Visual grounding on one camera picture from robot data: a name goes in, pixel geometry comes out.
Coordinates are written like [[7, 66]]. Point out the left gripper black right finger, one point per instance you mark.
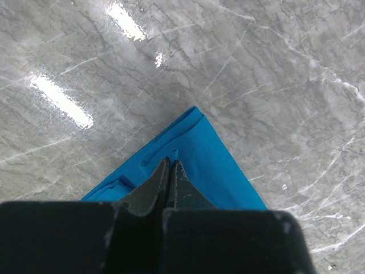
[[201, 238]]

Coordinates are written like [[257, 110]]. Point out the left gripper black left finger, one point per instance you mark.
[[123, 236]]

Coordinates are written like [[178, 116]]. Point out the teal t shirt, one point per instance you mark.
[[208, 164]]

